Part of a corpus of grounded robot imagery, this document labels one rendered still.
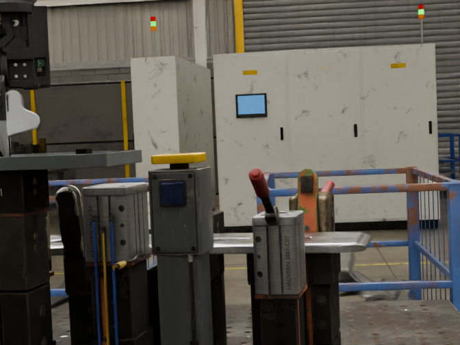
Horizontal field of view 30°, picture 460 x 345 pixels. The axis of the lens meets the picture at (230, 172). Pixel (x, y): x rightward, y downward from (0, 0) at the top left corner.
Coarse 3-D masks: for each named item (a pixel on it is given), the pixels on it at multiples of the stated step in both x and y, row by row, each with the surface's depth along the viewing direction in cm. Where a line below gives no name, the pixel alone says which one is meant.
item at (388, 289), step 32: (288, 192) 334; (352, 192) 332; (384, 192) 332; (416, 192) 437; (448, 192) 331; (416, 224) 444; (448, 224) 333; (352, 256) 393; (416, 256) 445; (448, 256) 336; (352, 288) 334; (384, 288) 333; (416, 288) 333
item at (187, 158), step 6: (156, 156) 113; (162, 156) 112; (168, 156) 112; (174, 156) 112; (180, 156) 112; (186, 156) 112; (192, 156) 111; (198, 156) 113; (204, 156) 116; (156, 162) 113; (162, 162) 112; (168, 162) 112; (174, 162) 112; (180, 162) 112; (186, 162) 112; (192, 162) 111; (174, 168) 114; (180, 168) 114; (186, 168) 114
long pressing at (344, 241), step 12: (60, 240) 158; (216, 240) 147; (228, 240) 146; (240, 240) 146; (252, 240) 145; (312, 240) 142; (324, 240) 141; (336, 240) 141; (348, 240) 140; (360, 240) 142; (60, 252) 146; (216, 252) 140; (228, 252) 139; (240, 252) 139; (252, 252) 138; (312, 252) 136; (324, 252) 135; (336, 252) 135; (348, 252) 135
